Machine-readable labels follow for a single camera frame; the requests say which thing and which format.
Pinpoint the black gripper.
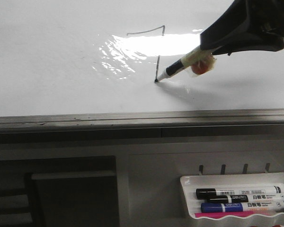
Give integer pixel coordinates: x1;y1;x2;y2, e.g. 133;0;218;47
200;0;284;55

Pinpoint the taped black whiteboard marker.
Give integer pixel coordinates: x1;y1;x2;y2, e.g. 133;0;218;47
155;46;215;82

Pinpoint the black cap whiteboard marker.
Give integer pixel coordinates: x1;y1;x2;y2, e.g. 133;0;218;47
195;185;284;199

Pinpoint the blue cap whiteboard marker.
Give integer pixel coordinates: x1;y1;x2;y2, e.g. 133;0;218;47
201;201;284;213

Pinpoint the white plastic marker tray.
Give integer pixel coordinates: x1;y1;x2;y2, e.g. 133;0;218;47
180;173;284;227

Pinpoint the black barrel deli marker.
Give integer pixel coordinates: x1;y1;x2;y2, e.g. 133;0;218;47
207;193;284;203

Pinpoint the pink highlighter marker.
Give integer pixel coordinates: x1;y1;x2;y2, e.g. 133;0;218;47
193;211;276;219

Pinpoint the white whiteboard with aluminium frame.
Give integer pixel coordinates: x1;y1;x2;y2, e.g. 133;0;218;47
0;0;284;131

